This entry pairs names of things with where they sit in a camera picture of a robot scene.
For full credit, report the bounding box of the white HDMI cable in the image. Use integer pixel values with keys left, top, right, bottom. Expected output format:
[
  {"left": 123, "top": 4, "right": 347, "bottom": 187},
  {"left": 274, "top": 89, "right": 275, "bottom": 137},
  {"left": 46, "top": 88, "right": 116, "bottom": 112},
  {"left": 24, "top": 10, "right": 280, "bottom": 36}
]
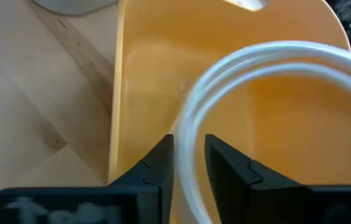
[{"left": 173, "top": 40, "right": 351, "bottom": 224}]

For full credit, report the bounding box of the grey plastic bin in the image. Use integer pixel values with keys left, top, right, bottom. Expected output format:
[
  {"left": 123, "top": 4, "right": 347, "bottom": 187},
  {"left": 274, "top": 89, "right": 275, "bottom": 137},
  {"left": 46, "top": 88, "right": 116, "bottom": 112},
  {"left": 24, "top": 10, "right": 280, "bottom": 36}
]
[{"left": 31, "top": 0, "right": 121, "bottom": 17}]

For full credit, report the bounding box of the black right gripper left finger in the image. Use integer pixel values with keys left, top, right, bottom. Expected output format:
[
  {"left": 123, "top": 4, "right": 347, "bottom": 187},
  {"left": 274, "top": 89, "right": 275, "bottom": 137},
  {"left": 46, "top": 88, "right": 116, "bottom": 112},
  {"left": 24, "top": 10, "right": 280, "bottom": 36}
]
[{"left": 109, "top": 134, "right": 176, "bottom": 224}]

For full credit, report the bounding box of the orange plastic bin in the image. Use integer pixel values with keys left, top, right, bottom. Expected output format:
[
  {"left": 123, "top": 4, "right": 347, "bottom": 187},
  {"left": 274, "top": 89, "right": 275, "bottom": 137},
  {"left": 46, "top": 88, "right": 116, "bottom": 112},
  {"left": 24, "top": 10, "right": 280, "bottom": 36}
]
[{"left": 106, "top": 0, "right": 351, "bottom": 224}]

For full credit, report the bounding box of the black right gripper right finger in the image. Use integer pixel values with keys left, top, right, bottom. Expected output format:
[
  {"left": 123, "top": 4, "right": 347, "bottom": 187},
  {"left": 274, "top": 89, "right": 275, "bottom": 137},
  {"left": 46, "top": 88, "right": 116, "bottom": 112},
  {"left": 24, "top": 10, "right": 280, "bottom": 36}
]
[{"left": 205, "top": 134, "right": 320, "bottom": 224}]

